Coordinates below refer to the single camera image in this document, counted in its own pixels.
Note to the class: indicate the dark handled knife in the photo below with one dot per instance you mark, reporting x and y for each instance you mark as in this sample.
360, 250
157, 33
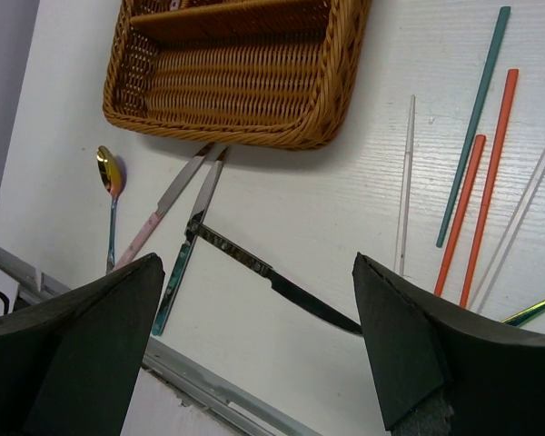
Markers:
280, 284

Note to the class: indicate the green rainbow fork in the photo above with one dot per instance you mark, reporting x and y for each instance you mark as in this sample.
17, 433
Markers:
526, 315

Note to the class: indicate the pink handled silver spoon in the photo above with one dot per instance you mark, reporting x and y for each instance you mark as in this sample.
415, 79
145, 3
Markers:
174, 4

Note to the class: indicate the long orange chopstick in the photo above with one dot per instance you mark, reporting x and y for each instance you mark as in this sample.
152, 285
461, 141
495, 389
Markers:
494, 162

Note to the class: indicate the aluminium table rail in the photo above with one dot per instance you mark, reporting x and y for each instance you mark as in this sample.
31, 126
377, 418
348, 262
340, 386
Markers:
141, 345

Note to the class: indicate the pink handled knife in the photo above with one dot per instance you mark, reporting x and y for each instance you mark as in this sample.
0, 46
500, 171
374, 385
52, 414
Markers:
165, 203

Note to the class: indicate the teal chopstick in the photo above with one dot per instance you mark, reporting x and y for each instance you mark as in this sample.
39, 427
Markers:
483, 88

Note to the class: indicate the gold rainbow spoon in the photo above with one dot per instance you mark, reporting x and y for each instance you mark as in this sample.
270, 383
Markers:
113, 175

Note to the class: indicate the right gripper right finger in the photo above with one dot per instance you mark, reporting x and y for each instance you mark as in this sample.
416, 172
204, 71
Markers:
439, 369

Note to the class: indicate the wicker cutlery tray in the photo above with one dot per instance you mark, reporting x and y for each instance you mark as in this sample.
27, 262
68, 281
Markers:
277, 74

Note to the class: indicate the short orange chopstick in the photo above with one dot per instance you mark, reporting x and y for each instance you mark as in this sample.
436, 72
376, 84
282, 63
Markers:
474, 162

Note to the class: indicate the green handled knife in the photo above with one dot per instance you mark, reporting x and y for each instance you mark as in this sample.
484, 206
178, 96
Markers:
198, 212

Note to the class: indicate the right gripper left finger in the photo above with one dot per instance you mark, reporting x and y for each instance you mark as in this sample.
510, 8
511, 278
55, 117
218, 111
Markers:
72, 345

